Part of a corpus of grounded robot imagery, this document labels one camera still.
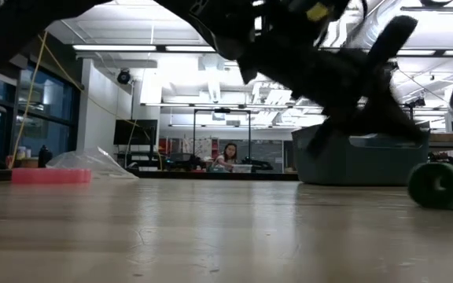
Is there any pinkish red round disc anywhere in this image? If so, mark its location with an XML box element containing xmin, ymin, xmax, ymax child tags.
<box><xmin>11</xmin><ymin>168</ymin><xmax>93</xmax><ymax>185</ymax></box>

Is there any yellow hanging cable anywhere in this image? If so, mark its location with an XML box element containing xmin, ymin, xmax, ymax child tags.
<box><xmin>9</xmin><ymin>31</ymin><xmax>163</xmax><ymax>170</ymax></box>

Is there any teal plastic bin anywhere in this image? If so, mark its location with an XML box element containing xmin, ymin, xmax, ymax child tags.
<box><xmin>291</xmin><ymin>124</ymin><xmax>431</xmax><ymax>186</ymax></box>

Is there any black background rig frame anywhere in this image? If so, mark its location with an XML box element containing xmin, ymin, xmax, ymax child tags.
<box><xmin>193</xmin><ymin>107</ymin><xmax>252</xmax><ymax>166</ymax></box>

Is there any person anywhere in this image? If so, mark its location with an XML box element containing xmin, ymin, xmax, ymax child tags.
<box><xmin>215</xmin><ymin>141</ymin><xmax>238</xmax><ymax>173</ymax></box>

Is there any dark chalkboard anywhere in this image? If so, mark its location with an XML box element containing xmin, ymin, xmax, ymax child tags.
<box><xmin>237</xmin><ymin>140</ymin><xmax>285</xmax><ymax>168</ymax></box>

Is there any round black wall speaker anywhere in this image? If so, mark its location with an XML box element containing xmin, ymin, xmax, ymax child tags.
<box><xmin>116</xmin><ymin>69</ymin><xmax>132</xmax><ymax>86</ymax></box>

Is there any black monitor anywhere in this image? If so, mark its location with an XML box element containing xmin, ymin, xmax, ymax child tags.
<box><xmin>112</xmin><ymin>119</ymin><xmax>159</xmax><ymax>146</ymax></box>

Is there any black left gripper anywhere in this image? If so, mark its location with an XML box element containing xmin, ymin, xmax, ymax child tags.
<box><xmin>238</xmin><ymin>0</ymin><xmax>428</xmax><ymax>155</ymax></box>

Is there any small black ceiling camera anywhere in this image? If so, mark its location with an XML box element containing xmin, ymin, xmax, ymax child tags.
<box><xmin>405</xmin><ymin>96</ymin><xmax>427</xmax><ymax>109</ymax></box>

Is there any green elastic bandage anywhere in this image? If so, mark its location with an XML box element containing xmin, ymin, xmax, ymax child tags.
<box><xmin>407</xmin><ymin>162</ymin><xmax>453</xmax><ymax>214</ymax></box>

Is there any clear plastic bag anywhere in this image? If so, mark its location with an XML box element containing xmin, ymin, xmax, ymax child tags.
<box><xmin>46</xmin><ymin>146</ymin><xmax>139</xmax><ymax>181</ymax></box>

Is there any black bottle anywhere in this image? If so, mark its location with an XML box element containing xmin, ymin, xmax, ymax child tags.
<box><xmin>37</xmin><ymin>144</ymin><xmax>53</xmax><ymax>169</ymax></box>

